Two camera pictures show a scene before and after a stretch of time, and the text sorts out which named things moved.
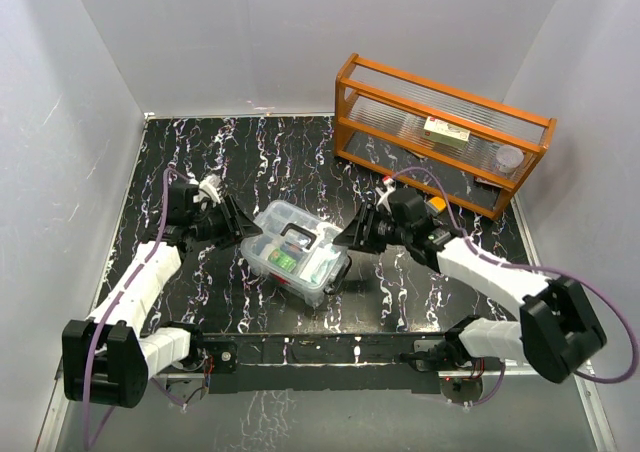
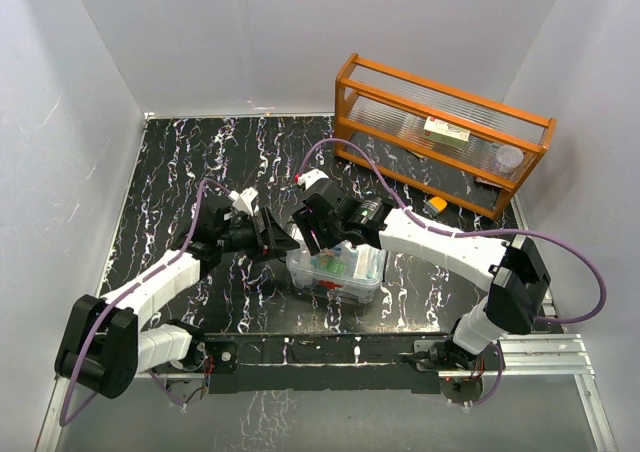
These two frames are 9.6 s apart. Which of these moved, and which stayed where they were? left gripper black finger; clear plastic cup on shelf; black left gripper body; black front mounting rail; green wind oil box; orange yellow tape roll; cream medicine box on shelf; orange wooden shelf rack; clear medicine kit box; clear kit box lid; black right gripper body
Moved: clear medicine kit box; left gripper black finger; black right gripper body; clear kit box lid; green wind oil box; black left gripper body
Stayed: clear plastic cup on shelf; orange wooden shelf rack; cream medicine box on shelf; orange yellow tape roll; black front mounting rail
